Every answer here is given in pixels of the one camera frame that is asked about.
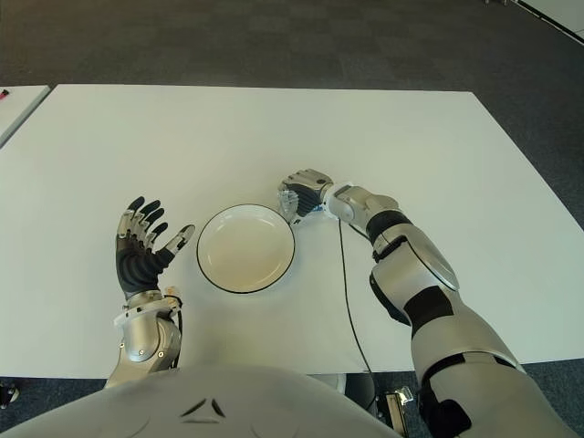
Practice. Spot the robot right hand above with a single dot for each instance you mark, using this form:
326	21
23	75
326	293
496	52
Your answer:
312	187

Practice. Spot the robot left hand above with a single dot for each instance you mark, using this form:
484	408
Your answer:
137	264

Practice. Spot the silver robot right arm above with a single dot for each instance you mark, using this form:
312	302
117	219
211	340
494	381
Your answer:
410	274

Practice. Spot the white plate black rim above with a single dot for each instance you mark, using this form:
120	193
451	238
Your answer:
246	248

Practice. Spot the grey robot torso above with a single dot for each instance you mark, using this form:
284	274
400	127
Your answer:
205	406

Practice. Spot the black table foot caster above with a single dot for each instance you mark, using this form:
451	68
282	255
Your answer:
10	392

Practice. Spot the white side table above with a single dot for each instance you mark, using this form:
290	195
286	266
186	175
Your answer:
18	109

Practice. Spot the black robot stand pole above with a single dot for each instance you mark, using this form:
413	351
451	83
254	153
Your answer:
360	388

